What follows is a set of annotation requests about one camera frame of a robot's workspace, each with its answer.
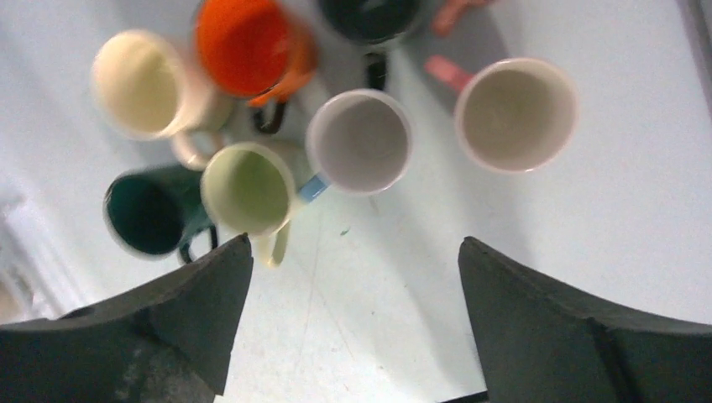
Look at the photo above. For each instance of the salmon printed mug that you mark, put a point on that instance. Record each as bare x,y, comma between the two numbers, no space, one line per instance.
449,13

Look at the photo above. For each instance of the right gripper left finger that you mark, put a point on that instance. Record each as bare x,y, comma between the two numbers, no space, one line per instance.
169,340

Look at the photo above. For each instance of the wire dish rack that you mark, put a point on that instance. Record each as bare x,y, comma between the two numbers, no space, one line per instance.
35,275

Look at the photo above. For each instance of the blue mug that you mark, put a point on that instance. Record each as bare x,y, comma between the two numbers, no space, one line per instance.
359,142

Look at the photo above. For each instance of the pink mug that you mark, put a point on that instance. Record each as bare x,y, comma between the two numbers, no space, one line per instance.
513,116

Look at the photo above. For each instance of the dark green mug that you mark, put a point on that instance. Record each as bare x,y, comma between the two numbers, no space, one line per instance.
375,26

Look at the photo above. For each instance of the light green mug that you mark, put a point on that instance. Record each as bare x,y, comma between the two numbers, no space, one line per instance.
257,187

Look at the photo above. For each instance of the cream mug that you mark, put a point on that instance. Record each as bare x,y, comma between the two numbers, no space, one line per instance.
155,88

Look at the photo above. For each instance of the teal green mug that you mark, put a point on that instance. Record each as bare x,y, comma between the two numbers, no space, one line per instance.
158,211

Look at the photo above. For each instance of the orange mug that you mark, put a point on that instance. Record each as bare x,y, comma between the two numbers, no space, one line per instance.
257,50

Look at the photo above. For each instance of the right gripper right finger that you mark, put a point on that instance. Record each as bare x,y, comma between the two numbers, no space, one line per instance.
542,340

